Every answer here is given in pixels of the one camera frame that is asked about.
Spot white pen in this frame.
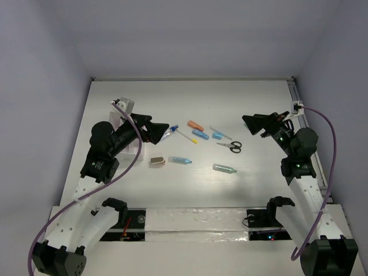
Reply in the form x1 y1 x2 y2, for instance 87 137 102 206
209 125 232 140

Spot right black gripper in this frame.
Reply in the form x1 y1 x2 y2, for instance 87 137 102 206
242 111 295 157

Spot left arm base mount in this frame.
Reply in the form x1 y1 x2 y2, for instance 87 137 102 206
100 198 146 242

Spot white divided organizer tray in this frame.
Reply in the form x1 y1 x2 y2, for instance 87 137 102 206
108 111 145 162

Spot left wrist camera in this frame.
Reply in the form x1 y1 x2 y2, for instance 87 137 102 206
111 97 135 115

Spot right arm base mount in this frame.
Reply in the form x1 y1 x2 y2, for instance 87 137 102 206
242 196 295 241

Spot white yellow cap marker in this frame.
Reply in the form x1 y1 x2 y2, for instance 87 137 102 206
176 128 198 144

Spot black handled scissors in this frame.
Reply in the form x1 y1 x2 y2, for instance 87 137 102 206
217 141 242 154

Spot blue highlighter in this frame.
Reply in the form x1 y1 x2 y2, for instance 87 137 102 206
168 156 192 164
192 129 209 140

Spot light blue eraser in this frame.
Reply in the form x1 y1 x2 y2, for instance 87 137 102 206
212 132 223 140

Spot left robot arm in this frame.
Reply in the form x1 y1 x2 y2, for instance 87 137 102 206
29 114 169 275

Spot blue cap spray bottle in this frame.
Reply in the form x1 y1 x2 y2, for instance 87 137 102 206
160 125 178 141

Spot green uncapped highlighter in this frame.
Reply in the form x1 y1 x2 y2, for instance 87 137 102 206
213 164 237 174

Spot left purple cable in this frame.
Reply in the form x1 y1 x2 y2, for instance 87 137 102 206
27 102 143 276

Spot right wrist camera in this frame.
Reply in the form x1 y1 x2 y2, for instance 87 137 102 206
283 101 304 121

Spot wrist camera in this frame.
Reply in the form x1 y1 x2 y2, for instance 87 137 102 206
283 101 304 121
111 97 135 115

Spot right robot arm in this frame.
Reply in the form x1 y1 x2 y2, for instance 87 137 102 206
242 112 358 275

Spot aluminium side rail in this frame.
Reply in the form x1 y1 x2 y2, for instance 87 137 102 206
287 79 336 204

